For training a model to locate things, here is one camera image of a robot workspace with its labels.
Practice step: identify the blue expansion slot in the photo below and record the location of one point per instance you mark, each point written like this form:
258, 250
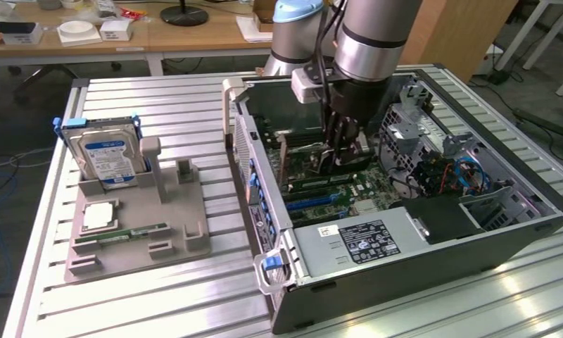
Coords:
310, 203

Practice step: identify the metal drive cage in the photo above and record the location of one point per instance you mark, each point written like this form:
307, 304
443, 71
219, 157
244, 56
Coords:
404, 137

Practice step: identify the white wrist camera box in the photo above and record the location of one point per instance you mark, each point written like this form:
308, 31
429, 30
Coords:
308, 88

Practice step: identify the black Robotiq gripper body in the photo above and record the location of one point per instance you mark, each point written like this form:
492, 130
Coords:
357, 98

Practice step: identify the silver chipset heat sink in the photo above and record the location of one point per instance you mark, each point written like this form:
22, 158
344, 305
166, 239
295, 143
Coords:
367, 207

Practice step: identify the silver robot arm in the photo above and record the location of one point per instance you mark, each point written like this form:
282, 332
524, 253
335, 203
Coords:
371, 45

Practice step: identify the green motherboard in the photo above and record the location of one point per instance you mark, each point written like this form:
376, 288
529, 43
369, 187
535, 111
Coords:
357, 190

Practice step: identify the small white box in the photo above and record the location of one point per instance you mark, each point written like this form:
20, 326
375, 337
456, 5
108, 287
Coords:
115, 31

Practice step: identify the red packet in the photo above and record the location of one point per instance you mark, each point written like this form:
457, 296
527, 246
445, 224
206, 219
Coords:
134, 14

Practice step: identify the wooden desk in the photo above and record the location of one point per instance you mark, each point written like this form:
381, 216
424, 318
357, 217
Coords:
51, 51

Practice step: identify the white paper sheets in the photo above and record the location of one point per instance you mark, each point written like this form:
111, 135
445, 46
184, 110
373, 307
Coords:
251, 30

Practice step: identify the blue slot retention clip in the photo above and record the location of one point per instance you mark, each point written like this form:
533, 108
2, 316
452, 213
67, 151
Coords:
266, 210
259, 193
271, 232
251, 172

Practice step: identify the silver CPU chip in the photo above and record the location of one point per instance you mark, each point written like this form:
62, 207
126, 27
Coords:
99, 215

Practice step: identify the hard disk in blue caddy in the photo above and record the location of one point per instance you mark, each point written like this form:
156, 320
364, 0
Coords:
106, 158

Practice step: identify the grey parts rack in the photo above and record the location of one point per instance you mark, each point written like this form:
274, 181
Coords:
122, 260

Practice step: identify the black power connector cluster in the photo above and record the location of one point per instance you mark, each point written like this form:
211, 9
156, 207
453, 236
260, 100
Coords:
427, 177

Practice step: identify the white round holder block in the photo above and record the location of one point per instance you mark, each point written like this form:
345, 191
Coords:
78, 33

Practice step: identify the black open PC case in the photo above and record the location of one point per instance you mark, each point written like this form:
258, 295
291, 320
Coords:
404, 281

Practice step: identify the brown cardboard box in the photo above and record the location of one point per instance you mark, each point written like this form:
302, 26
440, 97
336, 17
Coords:
263, 10

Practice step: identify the blue case release latch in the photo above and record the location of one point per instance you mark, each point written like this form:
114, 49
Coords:
271, 263

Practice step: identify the grey cup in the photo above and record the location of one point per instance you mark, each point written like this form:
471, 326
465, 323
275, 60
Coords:
50, 4

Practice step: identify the black chair base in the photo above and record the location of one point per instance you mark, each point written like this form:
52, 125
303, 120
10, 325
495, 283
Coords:
555, 123
42, 75

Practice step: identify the black power adapter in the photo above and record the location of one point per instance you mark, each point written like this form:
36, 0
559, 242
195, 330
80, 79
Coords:
497, 77

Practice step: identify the grey disk bay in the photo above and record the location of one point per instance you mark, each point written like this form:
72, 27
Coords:
493, 211

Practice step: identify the white tape roll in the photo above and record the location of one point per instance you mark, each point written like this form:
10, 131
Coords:
72, 3

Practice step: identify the black round lamp base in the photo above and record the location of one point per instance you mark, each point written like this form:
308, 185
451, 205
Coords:
183, 17

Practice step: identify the grey patterned box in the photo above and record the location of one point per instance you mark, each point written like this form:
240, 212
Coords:
107, 8

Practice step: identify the graphics card with black fan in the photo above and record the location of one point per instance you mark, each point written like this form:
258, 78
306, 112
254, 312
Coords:
283, 158

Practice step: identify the white table frame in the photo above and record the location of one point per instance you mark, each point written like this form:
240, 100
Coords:
545, 37

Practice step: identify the white box with black lid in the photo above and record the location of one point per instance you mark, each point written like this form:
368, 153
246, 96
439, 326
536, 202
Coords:
19, 35

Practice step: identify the grey power supply unit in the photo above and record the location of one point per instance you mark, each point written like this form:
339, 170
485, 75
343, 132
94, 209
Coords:
319, 253

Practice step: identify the wooden cabinet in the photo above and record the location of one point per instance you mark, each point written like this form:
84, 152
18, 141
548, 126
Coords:
451, 35

